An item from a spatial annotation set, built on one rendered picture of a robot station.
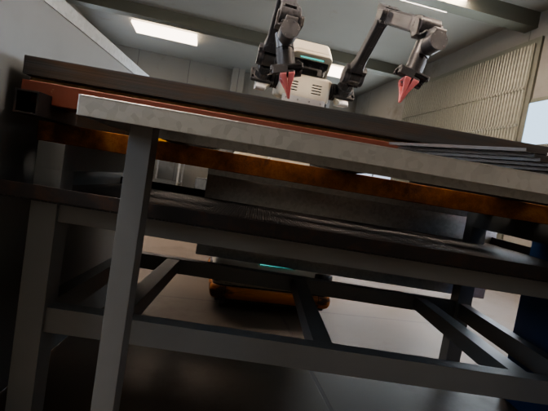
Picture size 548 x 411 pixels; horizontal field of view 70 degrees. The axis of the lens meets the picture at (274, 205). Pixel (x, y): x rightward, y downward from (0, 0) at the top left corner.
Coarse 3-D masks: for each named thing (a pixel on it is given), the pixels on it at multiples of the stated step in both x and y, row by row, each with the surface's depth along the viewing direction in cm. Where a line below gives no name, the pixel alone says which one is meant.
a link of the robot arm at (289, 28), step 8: (288, 16) 114; (304, 16) 123; (280, 24) 121; (288, 24) 114; (296, 24) 114; (280, 32) 115; (288, 32) 114; (296, 32) 114; (280, 40) 118; (288, 40) 116
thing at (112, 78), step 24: (24, 72) 86; (48, 72) 86; (72, 72) 87; (96, 72) 87; (120, 72) 87; (168, 96) 88; (192, 96) 88; (216, 96) 88; (240, 96) 88; (288, 120) 91; (312, 120) 89; (336, 120) 89; (360, 120) 89; (384, 120) 90; (456, 144) 91; (480, 144) 91; (504, 144) 91; (528, 144) 91
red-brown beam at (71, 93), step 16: (32, 80) 87; (48, 80) 89; (32, 96) 87; (64, 96) 87; (96, 96) 87; (112, 96) 87; (128, 96) 90; (144, 96) 90; (192, 112) 88; (208, 112) 88; (224, 112) 91; (288, 128) 89; (304, 128) 89; (320, 128) 92; (384, 144) 90
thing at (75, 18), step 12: (48, 0) 96; (60, 0) 101; (60, 12) 102; (72, 12) 108; (84, 24) 115; (96, 36) 124; (108, 48) 134; (120, 60) 145; (132, 72) 159; (144, 72) 174
